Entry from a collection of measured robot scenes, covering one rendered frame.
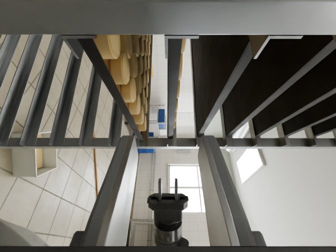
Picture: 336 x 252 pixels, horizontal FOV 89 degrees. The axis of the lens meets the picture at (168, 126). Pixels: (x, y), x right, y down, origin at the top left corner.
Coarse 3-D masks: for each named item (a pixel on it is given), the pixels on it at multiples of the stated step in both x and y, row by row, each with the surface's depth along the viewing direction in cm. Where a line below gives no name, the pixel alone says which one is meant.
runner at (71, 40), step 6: (66, 36) 15; (72, 36) 15; (78, 36) 15; (84, 36) 15; (90, 36) 15; (96, 36) 15; (66, 42) 16; (72, 42) 16; (78, 42) 17; (72, 48) 16; (78, 48) 17; (78, 54) 17
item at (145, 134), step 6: (150, 36) 70; (150, 42) 69; (150, 48) 68; (150, 54) 67; (150, 60) 66; (150, 66) 65; (150, 72) 64; (150, 78) 63; (150, 84) 62; (144, 132) 56; (144, 138) 55; (138, 144) 52; (144, 144) 54
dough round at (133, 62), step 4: (132, 52) 34; (132, 56) 33; (128, 60) 33; (132, 60) 33; (136, 60) 37; (132, 64) 33; (136, 64) 37; (132, 68) 34; (136, 68) 37; (132, 72) 34; (136, 72) 37; (132, 76) 35
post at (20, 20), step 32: (0, 0) 12; (32, 0) 12; (64, 0) 12; (96, 0) 12; (128, 0) 12; (160, 0) 12; (192, 0) 12; (224, 0) 12; (256, 0) 12; (288, 0) 12; (320, 0) 12; (0, 32) 15; (32, 32) 15; (64, 32) 15; (96, 32) 15; (128, 32) 15; (160, 32) 14; (192, 32) 14; (224, 32) 14; (256, 32) 14; (288, 32) 14; (320, 32) 14
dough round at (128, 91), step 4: (132, 80) 32; (124, 84) 31; (128, 84) 31; (132, 84) 32; (124, 88) 31; (128, 88) 31; (132, 88) 32; (124, 92) 32; (128, 92) 32; (132, 92) 32; (124, 96) 32; (128, 96) 32; (132, 96) 32; (124, 100) 33; (128, 100) 33; (132, 100) 33
